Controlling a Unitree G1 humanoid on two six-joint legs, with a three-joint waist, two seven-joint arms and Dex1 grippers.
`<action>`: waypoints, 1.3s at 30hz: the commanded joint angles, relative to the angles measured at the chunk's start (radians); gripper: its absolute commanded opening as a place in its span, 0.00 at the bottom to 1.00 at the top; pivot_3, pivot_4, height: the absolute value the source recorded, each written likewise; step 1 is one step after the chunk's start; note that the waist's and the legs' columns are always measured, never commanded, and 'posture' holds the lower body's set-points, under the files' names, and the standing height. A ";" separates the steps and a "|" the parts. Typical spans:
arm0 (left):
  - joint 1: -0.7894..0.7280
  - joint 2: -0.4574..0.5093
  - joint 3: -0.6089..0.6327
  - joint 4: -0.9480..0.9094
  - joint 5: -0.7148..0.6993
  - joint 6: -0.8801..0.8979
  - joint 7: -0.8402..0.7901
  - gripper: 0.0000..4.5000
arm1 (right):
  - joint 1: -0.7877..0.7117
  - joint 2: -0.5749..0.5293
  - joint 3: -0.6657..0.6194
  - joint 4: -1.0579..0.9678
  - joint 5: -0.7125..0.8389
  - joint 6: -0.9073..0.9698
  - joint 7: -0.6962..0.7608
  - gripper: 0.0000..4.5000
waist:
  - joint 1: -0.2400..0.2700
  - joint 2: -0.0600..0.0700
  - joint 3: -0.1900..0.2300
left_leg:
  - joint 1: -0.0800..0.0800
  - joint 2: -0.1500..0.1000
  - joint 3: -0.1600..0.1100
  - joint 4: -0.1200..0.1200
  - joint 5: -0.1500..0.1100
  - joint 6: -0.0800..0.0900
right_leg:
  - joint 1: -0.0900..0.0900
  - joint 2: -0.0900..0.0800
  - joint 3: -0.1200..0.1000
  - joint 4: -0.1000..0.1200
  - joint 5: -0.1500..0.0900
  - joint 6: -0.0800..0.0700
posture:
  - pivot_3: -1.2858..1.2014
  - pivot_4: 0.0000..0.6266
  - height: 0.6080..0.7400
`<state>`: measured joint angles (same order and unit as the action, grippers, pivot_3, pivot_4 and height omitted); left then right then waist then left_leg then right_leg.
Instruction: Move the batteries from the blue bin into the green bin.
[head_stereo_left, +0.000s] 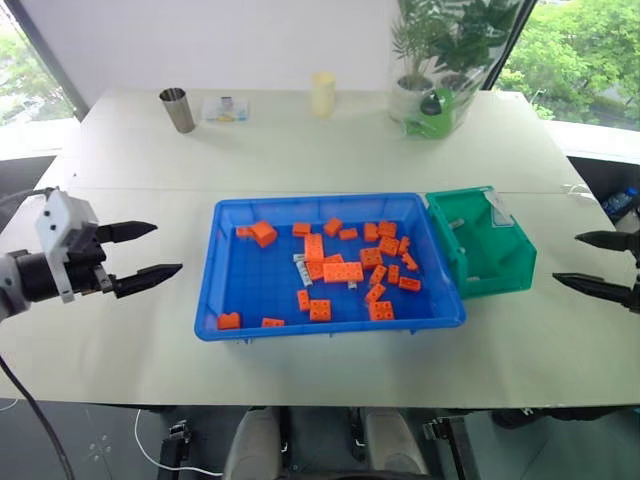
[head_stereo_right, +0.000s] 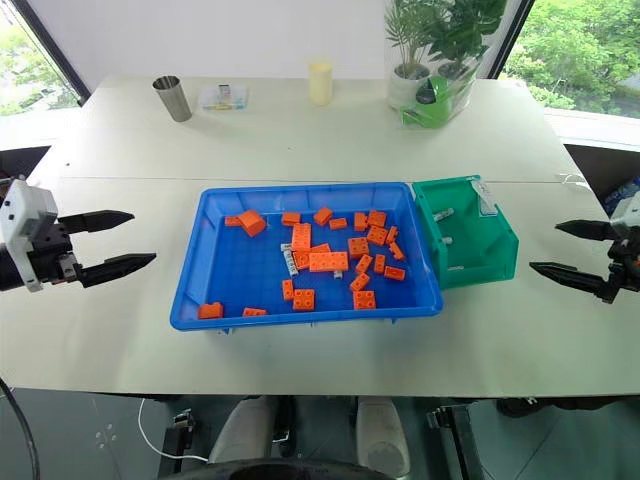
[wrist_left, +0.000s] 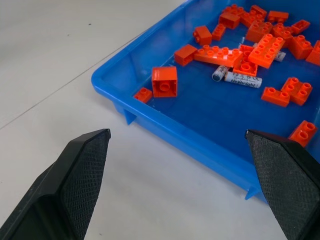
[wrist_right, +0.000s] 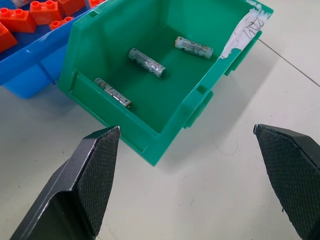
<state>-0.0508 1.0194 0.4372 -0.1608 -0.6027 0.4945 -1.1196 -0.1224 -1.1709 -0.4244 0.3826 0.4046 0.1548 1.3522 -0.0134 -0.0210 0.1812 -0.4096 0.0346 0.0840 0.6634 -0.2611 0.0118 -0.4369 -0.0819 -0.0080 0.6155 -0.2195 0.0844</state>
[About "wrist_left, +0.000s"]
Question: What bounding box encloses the orange square brick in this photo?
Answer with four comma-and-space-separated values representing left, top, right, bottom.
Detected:
151, 66, 178, 98

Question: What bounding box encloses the white battery with black print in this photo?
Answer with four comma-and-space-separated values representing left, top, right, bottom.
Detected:
223, 71, 263, 89

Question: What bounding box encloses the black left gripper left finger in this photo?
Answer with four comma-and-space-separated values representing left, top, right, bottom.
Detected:
0, 128, 112, 240

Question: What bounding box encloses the small orange brick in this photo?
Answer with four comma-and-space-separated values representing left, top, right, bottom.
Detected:
133, 87, 153, 104

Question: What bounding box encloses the upside-down orange plastic building brick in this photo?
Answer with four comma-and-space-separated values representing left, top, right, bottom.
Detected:
232, 44, 259, 77

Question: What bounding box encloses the blue plastic tray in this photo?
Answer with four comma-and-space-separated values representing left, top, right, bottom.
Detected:
91, 0, 320, 205

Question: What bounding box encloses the red 2x4 plastic building brick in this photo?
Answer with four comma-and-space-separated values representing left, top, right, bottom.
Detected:
247, 33, 286, 69

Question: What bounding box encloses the red 2x4 toy brick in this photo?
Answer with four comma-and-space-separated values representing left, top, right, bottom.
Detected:
193, 44, 244, 69

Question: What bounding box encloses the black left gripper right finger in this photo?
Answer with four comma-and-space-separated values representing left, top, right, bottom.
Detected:
244, 129, 320, 240

